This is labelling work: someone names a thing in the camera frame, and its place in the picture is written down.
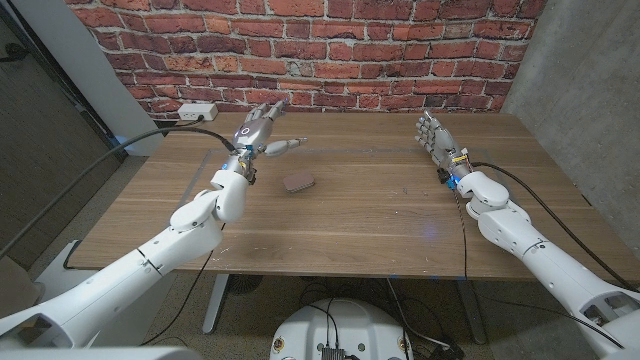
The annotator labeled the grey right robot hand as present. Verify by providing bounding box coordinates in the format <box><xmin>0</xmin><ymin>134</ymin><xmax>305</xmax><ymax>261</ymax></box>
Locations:
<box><xmin>414</xmin><ymin>110</ymin><xmax>474</xmax><ymax>191</ymax></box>

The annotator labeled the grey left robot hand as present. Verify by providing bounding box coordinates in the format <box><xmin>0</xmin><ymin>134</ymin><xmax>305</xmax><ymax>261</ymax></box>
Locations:
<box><xmin>219</xmin><ymin>99</ymin><xmax>309</xmax><ymax>185</ymax></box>

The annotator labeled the white power strip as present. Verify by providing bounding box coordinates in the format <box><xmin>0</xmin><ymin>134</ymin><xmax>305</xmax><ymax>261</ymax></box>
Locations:
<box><xmin>177</xmin><ymin>102</ymin><xmax>219</xmax><ymax>122</ymax></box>

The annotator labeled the red brick print backdrop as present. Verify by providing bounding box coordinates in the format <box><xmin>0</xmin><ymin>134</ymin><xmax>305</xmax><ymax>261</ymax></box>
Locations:
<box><xmin>64</xmin><ymin>0</ymin><xmax>549</xmax><ymax>120</ymax></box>

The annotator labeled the black round floor disc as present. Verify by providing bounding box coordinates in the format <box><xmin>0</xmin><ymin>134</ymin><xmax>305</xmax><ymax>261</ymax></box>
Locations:
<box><xmin>227</xmin><ymin>273</ymin><xmax>264</xmax><ymax>296</ymax></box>

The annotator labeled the grey table leg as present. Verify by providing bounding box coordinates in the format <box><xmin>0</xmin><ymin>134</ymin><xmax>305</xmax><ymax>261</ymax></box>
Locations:
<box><xmin>202</xmin><ymin>273</ymin><xmax>231</xmax><ymax>335</ymax></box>
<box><xmin>455</xmin><ymin>279</ymin><xmax>487</xmax><ymax>345</ymax></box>

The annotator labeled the white robot torso base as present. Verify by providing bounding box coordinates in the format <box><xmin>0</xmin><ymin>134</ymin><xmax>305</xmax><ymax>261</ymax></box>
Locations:
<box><xmin>269</xmin><ymin>298</ymin><xmax>415</xmax><ymax>360</ymax></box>

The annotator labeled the dark door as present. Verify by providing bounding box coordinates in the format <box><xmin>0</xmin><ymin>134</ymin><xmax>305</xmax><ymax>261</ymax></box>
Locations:
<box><xmin>0</xmin><ymin>4</ymin><xmax>129</xmax><ymax>261</ymax></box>

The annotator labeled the black power adapter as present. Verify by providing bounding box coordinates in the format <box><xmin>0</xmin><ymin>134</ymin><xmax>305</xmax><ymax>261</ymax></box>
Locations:
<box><xmin>428</xmin><ymin>340</ymin><xmax>466</xmax><ymax>360</ymax></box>

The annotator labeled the white floor platform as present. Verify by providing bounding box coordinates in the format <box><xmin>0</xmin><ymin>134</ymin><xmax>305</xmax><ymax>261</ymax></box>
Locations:
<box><xmin>34</xmin><ymin>239</ymin><xmax>179</xmax><ymax>347</ymax></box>

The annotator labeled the person in brown trousers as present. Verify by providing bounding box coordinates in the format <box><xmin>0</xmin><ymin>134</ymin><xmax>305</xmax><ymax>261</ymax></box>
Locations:
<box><xmin>0</xmin><ymin>255</ymin><xmax>46</xmax><ymax>321</ymax></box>

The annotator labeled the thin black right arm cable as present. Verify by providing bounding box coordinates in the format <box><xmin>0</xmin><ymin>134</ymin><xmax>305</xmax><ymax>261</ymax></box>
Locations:
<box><xmin>451</xmin><ymin>189</ymin><xmax>625</xmax><ymax>350</ymax></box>

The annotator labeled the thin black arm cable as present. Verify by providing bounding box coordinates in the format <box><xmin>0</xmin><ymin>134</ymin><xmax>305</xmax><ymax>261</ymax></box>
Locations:
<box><xmin>141</xmin><ymin>222</ymin><xmax>227</xmax><ymax>347</ymax></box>
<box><xmin>451</xmin><ymin>189</ymin><xmax>625</xmax><ymax>350</ymax></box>

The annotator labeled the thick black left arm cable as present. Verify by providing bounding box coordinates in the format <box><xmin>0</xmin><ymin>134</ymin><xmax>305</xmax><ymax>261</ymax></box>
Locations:
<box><xmin>0</xmin><ymin>125</ymin><xmax>239</xmax><ymax>261</ymax></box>

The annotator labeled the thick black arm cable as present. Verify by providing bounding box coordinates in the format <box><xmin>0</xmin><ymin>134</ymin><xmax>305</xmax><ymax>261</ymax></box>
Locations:
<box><xmin>0</xmin><ymin>125</ymin><xmax>239</xmax><ymax>261</ymax></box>
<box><xmin>472</xmin><ymin>161</ymin><xmax>640</xmax><ymax>294</ymax></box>

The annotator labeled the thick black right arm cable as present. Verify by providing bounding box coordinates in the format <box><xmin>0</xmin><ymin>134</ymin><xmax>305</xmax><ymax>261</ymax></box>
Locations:
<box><xmin>472</xmin><ymin>161</ymin><xmax>640</xmax><ymax>294</ymax></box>

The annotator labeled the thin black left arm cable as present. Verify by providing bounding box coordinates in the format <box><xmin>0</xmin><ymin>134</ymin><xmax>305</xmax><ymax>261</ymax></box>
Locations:
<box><xmin>141</xmin><ymin>222</ymin><xmax>227</xmax><ymax>347</ymax></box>

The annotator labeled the black door handle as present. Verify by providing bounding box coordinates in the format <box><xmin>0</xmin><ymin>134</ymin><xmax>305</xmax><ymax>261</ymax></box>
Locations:
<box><xmin>0</xmin><ymin>43</ymin><xmax>30</xmax><ymax>64</ymax></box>

